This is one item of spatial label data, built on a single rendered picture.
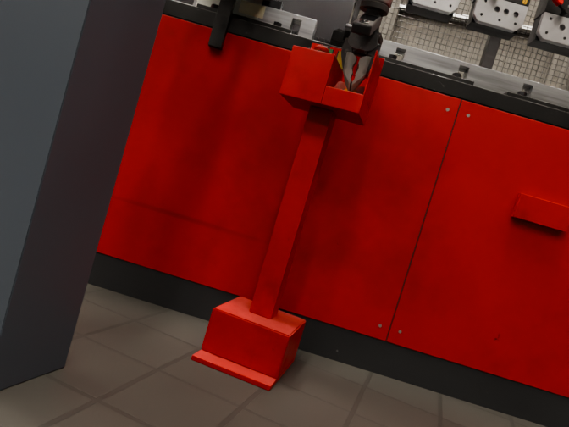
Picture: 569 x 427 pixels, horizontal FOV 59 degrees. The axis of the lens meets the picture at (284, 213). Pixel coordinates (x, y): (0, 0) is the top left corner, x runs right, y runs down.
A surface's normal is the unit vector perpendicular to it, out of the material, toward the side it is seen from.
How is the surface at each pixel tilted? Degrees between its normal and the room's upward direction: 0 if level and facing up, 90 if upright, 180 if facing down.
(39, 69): 90
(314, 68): 90
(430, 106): 90
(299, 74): 90
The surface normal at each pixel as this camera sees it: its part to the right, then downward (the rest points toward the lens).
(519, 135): -0.06, 0.04
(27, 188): -0.29, -0.04
